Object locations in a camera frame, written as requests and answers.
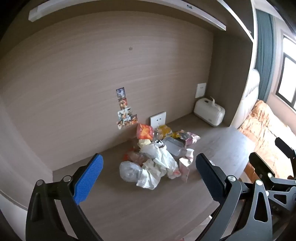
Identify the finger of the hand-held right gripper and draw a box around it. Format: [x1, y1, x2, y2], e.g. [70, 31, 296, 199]
[249, 152, 296, 193]
[275, 137, 296, 160]

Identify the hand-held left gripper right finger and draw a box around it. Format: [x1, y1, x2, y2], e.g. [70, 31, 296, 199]
[192, 153, 272, 241]

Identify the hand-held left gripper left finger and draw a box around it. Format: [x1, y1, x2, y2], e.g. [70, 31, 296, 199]
[25, 153, 104, 241]

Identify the orange white wrapper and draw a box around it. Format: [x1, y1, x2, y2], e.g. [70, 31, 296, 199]
[168, 168, 182, 179]

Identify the clear grey plastic bag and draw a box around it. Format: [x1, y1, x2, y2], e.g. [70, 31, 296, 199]
[119, 161, 144, 182]

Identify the pink snack wrapper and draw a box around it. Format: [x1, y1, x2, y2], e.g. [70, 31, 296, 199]
[183, 131, 201, 145]

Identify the clear plastic container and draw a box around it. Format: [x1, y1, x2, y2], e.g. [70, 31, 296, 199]
[162, 137, 186, 156]

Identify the red orange wrapper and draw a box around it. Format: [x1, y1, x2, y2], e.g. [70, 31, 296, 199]
[125, 152, 144, 163]

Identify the white plastic bag black print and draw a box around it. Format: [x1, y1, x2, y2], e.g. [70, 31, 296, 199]
[140, 140, 178, 169]

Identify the yellow snack wrapper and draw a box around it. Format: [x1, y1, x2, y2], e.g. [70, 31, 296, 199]
[154, 124, 173, 137]

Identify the clear crushed plastic bottle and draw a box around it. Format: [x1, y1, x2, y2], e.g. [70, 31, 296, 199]
[153, 128, 166, 141]

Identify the orange snack bag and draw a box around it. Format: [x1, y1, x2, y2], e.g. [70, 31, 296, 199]
[136, 123, 154, 140]

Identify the orange patterned blanket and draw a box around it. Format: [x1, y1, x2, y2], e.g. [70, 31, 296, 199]
[238, 100, 296, 179]

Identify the white padded headboard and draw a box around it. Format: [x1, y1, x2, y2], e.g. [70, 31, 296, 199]
[238, 68, 260, 130]

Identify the white tissue box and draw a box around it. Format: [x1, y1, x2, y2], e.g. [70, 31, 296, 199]
[194, 97, 226, 127]

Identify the dark framed window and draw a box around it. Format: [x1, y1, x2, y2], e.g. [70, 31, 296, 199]
[275, 35, 296, 105]

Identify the teal curtain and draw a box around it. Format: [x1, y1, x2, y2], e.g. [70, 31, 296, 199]
[254, 9, 285, 102]

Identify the overhead wooden shelf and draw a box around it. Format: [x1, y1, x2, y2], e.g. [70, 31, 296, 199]
[183, 0, 257, 43]

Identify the white under-shelf light strip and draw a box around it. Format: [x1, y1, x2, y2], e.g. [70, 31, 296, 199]
[28, 0, 226, 30]

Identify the white wall socket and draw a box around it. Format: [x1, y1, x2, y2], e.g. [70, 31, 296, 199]
[195, 82, 207, 99]
[149, 111, 167, 128]

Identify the group of photo wall stickers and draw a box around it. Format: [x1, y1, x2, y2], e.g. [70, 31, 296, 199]
[116, 87, 138, 130]

